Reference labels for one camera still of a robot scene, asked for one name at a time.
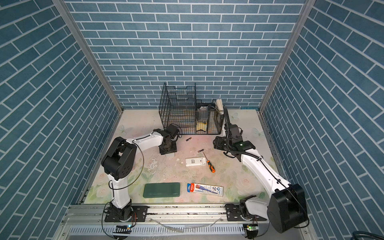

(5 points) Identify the orange black screwdriver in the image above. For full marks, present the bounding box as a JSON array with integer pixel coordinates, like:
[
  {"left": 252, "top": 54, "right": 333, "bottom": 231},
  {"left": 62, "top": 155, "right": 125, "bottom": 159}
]
[{"left": 203, "top": 153, "right": 216, "bottom": 173}]

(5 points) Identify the white remote control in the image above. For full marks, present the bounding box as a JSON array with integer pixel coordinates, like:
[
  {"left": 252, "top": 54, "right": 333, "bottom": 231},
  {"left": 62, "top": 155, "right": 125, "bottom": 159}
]
[{"left": 185, "top": 157, "right": 207, "bottom": 167}]

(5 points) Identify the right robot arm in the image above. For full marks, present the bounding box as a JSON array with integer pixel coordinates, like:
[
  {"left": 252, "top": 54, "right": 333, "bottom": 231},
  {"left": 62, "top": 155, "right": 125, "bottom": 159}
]
[{"left": 213, "top": 123, "right": 310, "bottom": 233}]

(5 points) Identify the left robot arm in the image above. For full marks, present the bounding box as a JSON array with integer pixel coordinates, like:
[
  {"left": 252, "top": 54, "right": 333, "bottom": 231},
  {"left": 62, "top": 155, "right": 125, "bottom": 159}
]
[{"left": 102, "top": 124, "right": 183, "bottom": 211}]

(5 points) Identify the yellow item in basket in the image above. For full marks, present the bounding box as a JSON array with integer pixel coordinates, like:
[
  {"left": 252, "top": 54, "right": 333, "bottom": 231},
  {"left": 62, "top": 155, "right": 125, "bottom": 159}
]
[{"left": 196, "top": 121, "right": 208, "bottom": 133}]

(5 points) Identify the white block in basket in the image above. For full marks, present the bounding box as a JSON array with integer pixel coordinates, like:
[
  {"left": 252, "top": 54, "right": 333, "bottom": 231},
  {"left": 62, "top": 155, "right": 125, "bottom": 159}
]
[{"left": 215, "top": 99, "right": 224, "bottom": 115}]

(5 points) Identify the dark green rectangular case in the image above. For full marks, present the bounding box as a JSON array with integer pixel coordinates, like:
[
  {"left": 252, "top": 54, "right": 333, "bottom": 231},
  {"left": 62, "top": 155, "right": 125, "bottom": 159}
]
[{"left": 143, "top": 183, "right": 181, "bottom": 199}]

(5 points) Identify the toothpaste box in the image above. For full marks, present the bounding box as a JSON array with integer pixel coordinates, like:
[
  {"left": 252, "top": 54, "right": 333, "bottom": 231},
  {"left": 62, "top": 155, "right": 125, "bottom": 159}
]
[{"left": 187, "top": 183, "right": 224, "bottom": 197}]

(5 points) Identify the black corrugated cable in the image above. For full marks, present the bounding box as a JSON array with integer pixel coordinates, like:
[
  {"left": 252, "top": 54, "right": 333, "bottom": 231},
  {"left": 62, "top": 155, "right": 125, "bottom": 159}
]
[{"left": 222, "top": 105, "right": 232, "bottom": 136}]

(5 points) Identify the black wire mesh basket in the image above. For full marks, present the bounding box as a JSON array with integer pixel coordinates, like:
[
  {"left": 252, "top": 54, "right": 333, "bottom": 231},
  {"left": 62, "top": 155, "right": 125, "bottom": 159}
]
[{"left": 159, "top": 84, "right": 224, "bottom": 135}]

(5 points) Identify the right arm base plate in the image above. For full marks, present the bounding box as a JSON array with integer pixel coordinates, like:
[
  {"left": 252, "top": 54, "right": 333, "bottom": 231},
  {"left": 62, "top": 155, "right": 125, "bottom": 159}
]
[{"left": 224, "top": 204, "right": 267, "bottom": 222}]

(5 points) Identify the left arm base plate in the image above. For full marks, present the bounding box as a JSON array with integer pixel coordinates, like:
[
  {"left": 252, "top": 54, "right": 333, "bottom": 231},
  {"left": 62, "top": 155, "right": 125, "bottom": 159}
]
[{"left": 103, "top": 205, "right": 149, "bottom": 223}]

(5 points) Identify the aluminium front rail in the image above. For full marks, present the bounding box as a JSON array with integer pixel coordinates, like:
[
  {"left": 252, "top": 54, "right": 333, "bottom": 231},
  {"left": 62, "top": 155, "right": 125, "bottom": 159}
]
[{"left": 60, "top": 203, "right": 270, "bottom": 228}]

